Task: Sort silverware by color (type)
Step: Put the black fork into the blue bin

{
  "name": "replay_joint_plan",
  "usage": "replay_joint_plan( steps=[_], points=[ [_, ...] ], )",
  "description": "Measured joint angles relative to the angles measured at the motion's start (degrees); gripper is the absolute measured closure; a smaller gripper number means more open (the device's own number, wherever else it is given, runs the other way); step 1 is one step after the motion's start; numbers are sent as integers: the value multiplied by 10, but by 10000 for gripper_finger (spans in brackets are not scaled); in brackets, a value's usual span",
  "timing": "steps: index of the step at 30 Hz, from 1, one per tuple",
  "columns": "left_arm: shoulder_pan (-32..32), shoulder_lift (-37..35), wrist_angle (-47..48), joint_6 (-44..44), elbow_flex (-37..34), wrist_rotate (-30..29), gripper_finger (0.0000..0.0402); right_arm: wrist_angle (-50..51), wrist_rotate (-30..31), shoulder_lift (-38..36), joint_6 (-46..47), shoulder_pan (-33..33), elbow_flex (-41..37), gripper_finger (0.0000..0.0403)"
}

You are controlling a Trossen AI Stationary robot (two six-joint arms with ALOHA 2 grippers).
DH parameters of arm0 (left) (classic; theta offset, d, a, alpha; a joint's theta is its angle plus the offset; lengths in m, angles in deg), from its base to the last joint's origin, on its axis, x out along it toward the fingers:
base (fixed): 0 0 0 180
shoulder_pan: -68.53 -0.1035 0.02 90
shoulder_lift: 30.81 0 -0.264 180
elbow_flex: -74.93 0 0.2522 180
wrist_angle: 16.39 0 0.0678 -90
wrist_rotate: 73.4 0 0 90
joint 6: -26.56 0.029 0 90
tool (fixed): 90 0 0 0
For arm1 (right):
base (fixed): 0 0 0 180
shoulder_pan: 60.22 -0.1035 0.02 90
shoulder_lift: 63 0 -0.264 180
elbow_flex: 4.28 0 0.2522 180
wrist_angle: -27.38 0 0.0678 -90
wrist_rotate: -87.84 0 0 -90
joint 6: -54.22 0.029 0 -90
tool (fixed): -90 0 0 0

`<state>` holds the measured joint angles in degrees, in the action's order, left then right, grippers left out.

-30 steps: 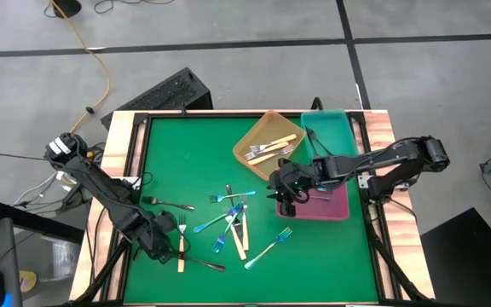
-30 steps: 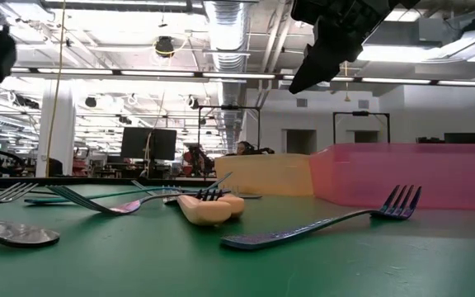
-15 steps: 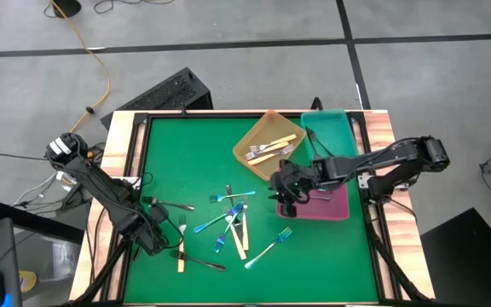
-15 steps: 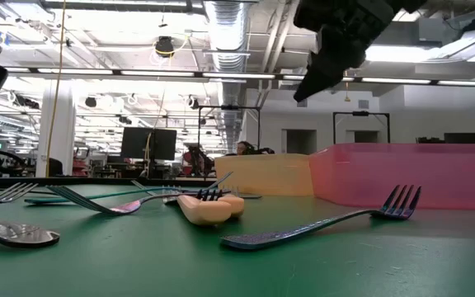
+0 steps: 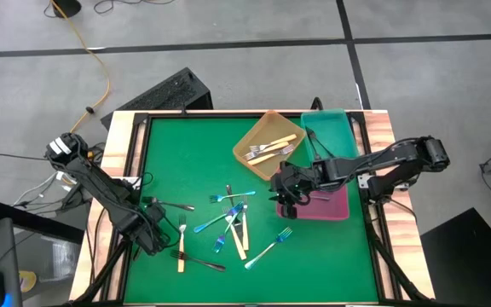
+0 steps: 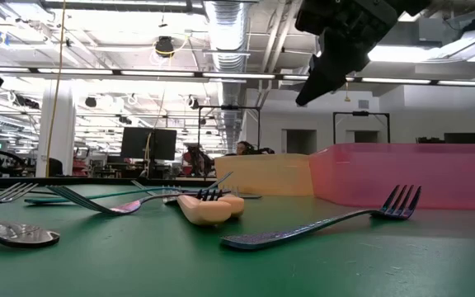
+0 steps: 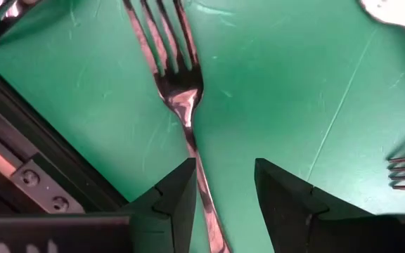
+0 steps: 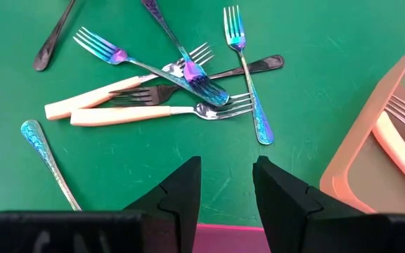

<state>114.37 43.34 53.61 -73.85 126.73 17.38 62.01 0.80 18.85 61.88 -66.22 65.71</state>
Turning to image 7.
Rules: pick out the stainless steel fork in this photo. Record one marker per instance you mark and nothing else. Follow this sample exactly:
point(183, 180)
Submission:
point(181, 98)

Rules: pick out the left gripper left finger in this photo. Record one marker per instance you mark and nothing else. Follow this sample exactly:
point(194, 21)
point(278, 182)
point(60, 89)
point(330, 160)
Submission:
point(174, 211)

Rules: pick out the black aluminium table frame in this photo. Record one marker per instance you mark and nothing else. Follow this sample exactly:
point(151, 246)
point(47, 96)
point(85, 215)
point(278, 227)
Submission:
point(19, 116)

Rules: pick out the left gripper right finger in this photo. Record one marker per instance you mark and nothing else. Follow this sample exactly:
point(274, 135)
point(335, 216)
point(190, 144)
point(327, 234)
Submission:
point(287, 211)

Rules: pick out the green table mat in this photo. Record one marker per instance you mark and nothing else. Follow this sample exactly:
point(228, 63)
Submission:
point(276, 88)

